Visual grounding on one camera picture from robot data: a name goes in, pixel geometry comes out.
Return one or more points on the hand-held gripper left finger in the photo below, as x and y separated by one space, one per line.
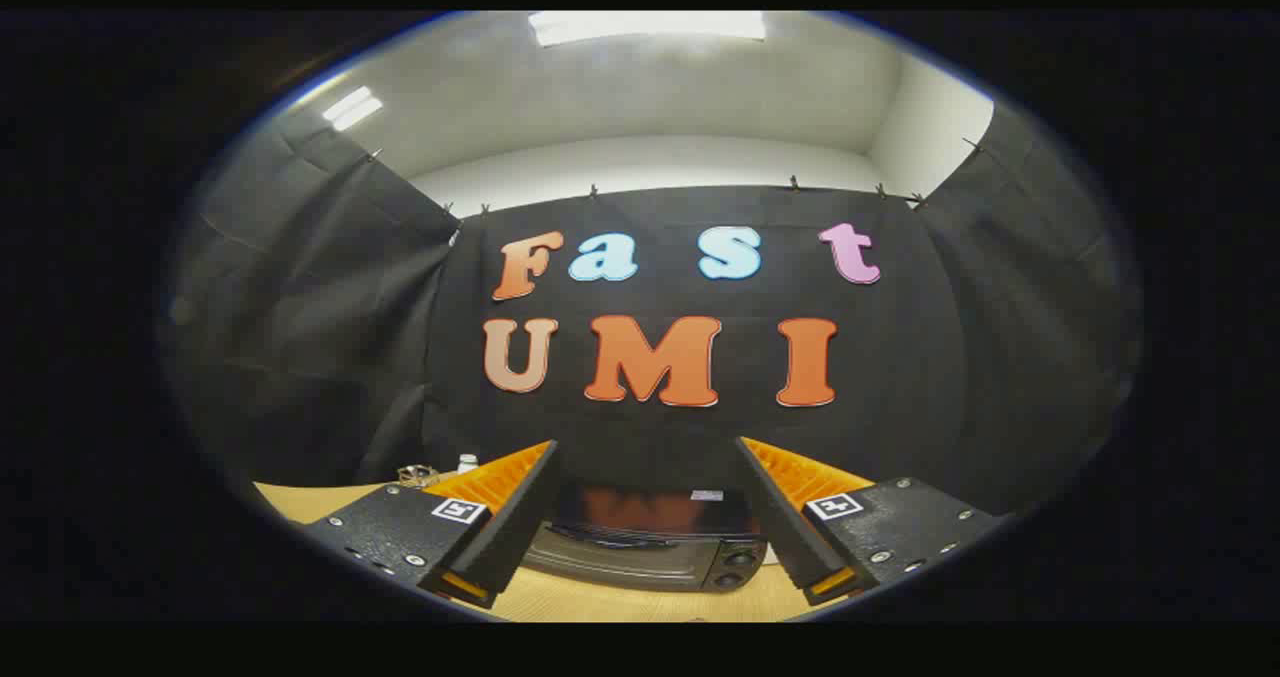
515 517

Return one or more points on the small ceiling light panel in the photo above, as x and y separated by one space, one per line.
352 108

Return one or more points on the black toaster oven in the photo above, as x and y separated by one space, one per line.
640 557

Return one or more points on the large ceiling light panel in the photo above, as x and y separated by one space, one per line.
646 25

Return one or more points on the white drink bottle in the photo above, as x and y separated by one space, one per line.
467 463

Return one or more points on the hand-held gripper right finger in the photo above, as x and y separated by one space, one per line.
778 517

